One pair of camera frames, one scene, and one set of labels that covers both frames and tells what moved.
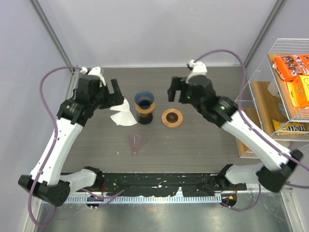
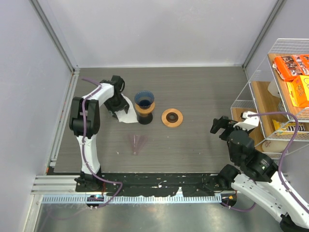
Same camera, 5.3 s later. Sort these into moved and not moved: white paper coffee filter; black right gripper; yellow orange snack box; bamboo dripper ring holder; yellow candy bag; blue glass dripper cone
Moved: white paper coffee filter; black right gripper
Not moved: yellow candy bag; bamboo dripper ring holder; blue glass dripper cone; yellow orange snack box
